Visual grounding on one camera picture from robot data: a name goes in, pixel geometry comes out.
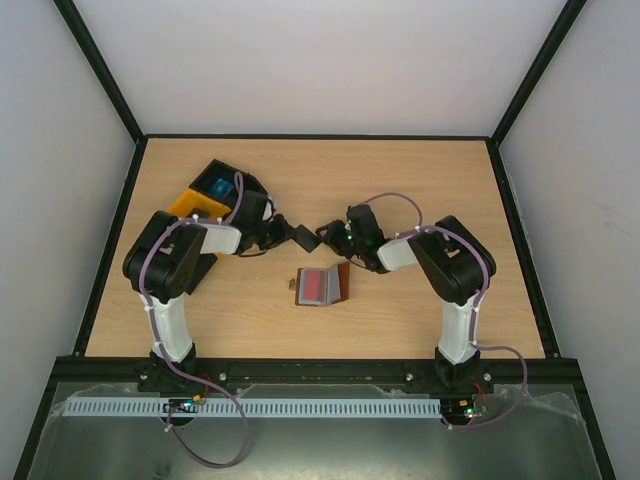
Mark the black credit card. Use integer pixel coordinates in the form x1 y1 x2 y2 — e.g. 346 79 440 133
292 224 322 253

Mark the brown leather card holder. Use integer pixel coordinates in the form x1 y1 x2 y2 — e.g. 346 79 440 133
294 262 350 307

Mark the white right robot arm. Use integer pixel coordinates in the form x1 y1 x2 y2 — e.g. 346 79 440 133
315 204 497 392

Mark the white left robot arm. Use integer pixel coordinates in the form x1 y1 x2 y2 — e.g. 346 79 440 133
122 191 294 364

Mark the red credit card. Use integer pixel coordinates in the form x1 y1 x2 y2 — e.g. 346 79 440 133
298 268 327 305

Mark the blue card in bin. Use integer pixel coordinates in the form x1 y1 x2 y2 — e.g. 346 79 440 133
208 178 234 199

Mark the black storage bin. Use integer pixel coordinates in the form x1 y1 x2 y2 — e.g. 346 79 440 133
189 159 267 207

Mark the yellow storage bin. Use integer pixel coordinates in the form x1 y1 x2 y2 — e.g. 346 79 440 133
168 187 234 260

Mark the black enclosure frame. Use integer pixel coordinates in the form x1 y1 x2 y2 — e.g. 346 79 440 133
12 0 616 480

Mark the white slotted cable duct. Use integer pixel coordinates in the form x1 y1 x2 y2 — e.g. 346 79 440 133
62 397 441 419

